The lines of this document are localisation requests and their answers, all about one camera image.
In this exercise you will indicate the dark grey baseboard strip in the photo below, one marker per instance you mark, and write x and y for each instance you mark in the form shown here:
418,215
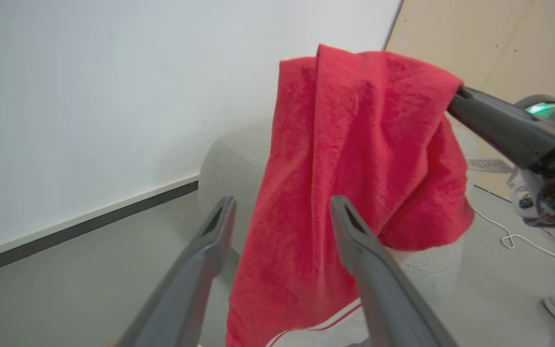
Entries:
80,229

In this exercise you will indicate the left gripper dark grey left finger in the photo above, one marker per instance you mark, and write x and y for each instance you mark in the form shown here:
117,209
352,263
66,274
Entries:
191,289

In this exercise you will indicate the red terry towel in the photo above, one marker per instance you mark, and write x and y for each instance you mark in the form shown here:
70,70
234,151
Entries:
354,159

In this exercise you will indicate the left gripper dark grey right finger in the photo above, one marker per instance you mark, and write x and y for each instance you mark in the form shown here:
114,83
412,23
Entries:
383,299

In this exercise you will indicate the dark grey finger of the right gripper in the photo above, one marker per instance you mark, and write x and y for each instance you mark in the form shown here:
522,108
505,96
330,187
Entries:
504,127

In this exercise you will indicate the light grey round pouf seat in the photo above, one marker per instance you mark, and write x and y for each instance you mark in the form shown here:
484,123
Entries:
231,168

